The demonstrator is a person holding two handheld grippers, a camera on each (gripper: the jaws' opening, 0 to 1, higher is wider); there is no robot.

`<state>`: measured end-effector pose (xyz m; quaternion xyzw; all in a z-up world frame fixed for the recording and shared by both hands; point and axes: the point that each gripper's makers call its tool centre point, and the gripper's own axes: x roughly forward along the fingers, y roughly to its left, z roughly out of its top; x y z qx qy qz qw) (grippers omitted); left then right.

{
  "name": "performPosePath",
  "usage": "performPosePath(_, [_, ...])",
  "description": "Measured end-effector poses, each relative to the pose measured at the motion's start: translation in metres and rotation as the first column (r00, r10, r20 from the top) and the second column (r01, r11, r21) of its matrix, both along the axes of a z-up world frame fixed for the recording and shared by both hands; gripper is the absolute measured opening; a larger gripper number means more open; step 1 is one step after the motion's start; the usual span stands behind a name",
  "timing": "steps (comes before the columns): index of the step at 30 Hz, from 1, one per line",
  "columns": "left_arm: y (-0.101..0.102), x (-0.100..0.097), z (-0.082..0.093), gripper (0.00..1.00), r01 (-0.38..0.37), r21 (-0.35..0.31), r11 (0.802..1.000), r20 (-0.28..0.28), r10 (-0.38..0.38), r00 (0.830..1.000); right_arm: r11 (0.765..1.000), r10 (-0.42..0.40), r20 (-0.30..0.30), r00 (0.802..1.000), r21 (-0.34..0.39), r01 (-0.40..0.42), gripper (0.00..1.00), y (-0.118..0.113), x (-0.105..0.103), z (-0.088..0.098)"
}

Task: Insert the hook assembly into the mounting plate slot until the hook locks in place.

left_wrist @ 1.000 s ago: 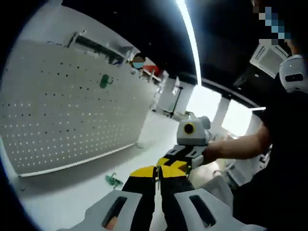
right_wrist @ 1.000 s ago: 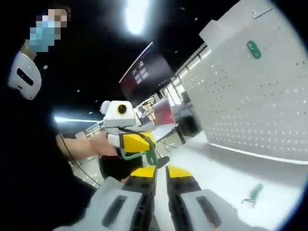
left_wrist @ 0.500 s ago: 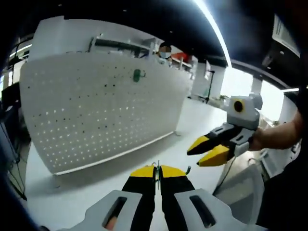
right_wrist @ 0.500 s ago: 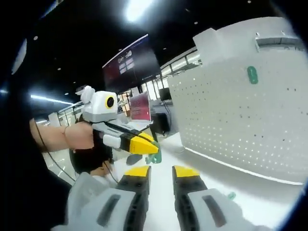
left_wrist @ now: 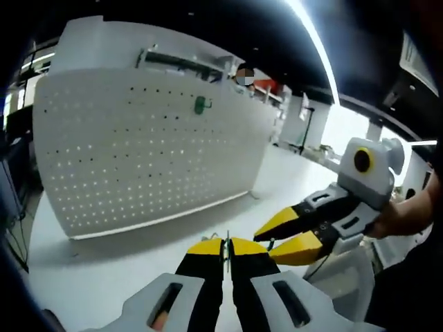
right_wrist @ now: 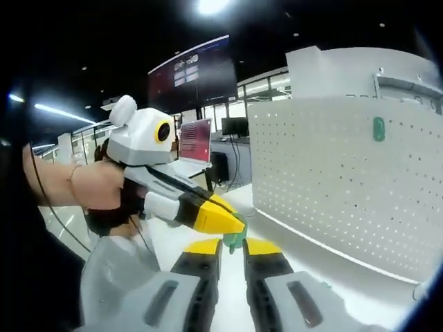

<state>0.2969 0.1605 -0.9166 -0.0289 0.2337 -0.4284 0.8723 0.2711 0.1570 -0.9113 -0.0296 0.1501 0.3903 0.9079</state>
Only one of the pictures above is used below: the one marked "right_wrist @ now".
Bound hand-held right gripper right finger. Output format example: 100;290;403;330
243;237;352;332

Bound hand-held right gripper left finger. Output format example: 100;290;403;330
114;237;223;332

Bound green hook assembly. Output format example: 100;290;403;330
223;212;248;256

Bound white perforated mounting plate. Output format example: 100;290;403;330
247;95;443;302

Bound green pegs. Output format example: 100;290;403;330
372;116;386;142

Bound black computer tower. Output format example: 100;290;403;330
210;151;230;183

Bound white laptop with red screen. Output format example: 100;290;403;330
169;118;214;180

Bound grey mesh office chair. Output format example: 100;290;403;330
80;237;163;332

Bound black computer monitor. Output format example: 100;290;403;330
221;117;250;136

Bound black cable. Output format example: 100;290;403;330
128;207;155;255
29;143;94;253

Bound thin bracelet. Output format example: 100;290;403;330
66;164;83;205

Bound large dark wall screen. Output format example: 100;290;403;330
147;33;238;115

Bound white workstation frame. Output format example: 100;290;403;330
285;46;443;115

